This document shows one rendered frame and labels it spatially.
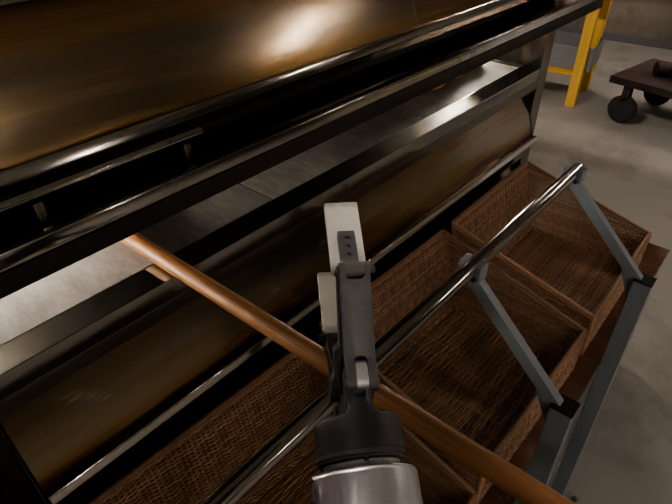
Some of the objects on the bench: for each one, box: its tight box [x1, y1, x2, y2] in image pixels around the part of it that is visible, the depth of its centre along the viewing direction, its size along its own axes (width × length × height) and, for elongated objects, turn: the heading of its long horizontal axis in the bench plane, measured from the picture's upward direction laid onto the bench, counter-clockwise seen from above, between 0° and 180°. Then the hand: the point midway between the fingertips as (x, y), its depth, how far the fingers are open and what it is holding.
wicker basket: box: [318, 229, 588, 503], centre depth 145 cm, size 49×56×28 cm
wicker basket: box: [450, 160, 652, 355], centre depth 182 cm, size 49×56×28 cm
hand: (335, 252), depth 55 cm, fingers open, 13 cm apart
